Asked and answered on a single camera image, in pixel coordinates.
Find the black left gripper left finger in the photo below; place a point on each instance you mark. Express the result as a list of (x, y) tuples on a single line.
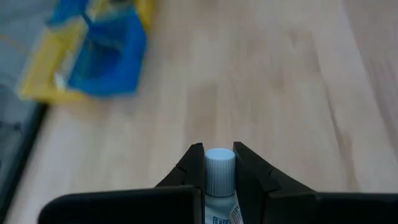
[(155, 205)]

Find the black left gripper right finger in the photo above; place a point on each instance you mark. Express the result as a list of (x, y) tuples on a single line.
[(295, 208)]

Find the small white toothpaste tube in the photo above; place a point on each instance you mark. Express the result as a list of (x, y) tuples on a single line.
[(220, 174)]

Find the blue plastic basket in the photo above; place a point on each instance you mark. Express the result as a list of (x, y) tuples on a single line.
[(65, 12), (118, 68)]

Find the yellow plastic basket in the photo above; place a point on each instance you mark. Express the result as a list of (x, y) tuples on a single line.
[(40, 71), (144, 12)]

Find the black aluminium table frame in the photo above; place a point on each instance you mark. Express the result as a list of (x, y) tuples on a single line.
[(18, 155)]

